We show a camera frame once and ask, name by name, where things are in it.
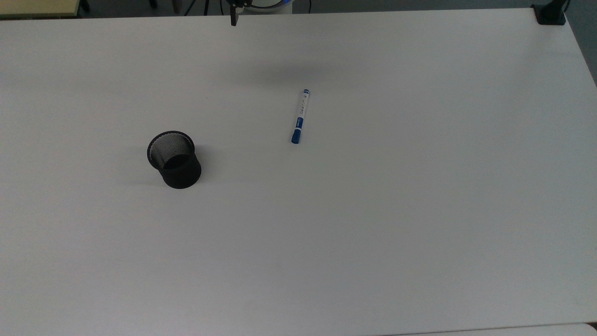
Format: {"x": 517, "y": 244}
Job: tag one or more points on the yellow wooden table top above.
{"x": 37, "y": 7}

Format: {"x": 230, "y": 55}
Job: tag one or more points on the black mesh pen cup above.
{"x": 176, "y": 163}

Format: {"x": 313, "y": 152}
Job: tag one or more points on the black clamp pole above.
{"x": 550, "y": 13}

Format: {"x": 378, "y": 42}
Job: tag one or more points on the black tripod legs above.
{"x": 199, "y": 5}

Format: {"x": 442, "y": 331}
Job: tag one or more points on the blue and white marker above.
{"x": 301, "y": 115}

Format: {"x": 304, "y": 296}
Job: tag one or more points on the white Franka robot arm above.
{"x": 268, "y": 5}

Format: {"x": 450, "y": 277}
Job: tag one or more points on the dark Franka gripper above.
{"x": 238, "y": 3}

